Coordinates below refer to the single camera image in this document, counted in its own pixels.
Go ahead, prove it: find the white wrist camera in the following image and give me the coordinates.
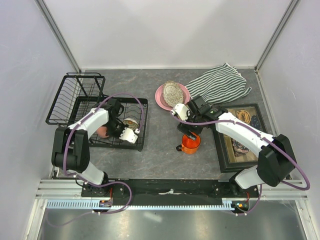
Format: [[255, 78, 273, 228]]
[[170, 103, 190, 121], [119, 127, 140, 144]]

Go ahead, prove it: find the pink plate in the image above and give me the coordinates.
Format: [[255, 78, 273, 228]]
[[155, 83, 191, 111]]

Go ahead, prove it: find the blue rolled tie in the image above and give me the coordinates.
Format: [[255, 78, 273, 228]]
[[250, 115, 261, 130]]

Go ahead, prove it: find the black wire dish rack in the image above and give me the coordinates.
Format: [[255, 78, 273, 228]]
[[45, 72, 149, 152]]

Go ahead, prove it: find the speckled grey plate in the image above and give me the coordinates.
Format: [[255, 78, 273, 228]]
[[162, 81, 184, 107]]

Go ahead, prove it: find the patterned small bowl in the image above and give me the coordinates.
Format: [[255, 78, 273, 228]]
[[122, 117, 139, 130]]

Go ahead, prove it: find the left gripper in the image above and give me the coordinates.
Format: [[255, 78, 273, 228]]
[[104, 120, 130, 142]]

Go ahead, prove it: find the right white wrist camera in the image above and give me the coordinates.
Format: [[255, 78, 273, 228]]
[[170, 103, 190, 121]]

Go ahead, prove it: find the orange mug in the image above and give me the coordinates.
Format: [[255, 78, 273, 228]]
[[176, 134, 201, 155]]

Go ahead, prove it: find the pink mug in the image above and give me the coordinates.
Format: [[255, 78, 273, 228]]
[[96, 126, 109, 138]]

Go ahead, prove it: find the tan rolled tie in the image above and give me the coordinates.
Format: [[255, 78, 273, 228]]
[[236, 110, 251, 124]]

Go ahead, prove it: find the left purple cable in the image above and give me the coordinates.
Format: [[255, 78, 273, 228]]
[[46, 92, 146, 227]]

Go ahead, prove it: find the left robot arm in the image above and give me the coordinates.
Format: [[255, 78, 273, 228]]
[[51, 98, 130, 197]]

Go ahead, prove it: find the striped towel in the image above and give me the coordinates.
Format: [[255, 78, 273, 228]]
[[185, 63, 252, 104]]

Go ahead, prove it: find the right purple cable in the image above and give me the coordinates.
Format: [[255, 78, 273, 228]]
[[170, 111, 311, 217]]

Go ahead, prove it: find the floral rolled tie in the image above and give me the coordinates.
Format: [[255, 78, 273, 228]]
[[232, 139, 250, 157]]

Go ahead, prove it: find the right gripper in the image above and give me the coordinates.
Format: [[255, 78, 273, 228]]
[[176, 108, 204, 141]]

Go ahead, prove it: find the purple cable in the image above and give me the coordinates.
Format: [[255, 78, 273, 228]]
[[46, 92, 146, 227], [170, 111, 311, 217]]

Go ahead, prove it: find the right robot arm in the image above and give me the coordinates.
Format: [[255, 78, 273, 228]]
[[170, 95, 297, 197]]

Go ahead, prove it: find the white cable duct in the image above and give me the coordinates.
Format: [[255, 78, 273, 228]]
[[46, 199, 235, 211]]

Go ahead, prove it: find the black glass-lid display box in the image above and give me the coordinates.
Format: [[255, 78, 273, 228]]
[[212, 103, 267, 173]]

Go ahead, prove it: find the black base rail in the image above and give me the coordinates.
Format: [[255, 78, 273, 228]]
[[81, 178, 259, 207]]

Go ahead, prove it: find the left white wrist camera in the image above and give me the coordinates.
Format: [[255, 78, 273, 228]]
[[119, 127, 140, 144]]

